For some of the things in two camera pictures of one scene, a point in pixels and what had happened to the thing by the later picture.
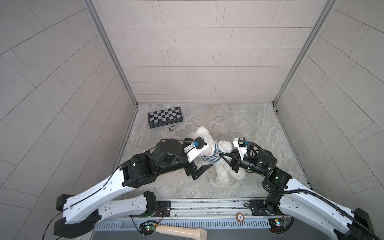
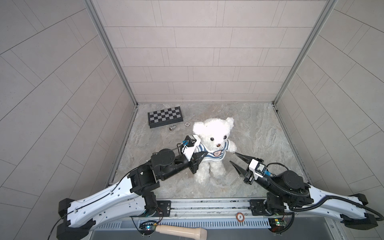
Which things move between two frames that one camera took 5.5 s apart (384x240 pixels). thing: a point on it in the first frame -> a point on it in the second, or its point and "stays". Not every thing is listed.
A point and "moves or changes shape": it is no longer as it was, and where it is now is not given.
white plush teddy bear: [223, 169] moves or changes shape
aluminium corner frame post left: [91, 6] stays
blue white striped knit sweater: [216, 157] moves or changes shape
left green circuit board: [147, 227] stays
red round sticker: [240, 217] stays
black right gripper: [238, 163] -> [249, 178]
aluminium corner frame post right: [308, 43] stays
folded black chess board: [165, 117] stays
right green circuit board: [277, 225] stays
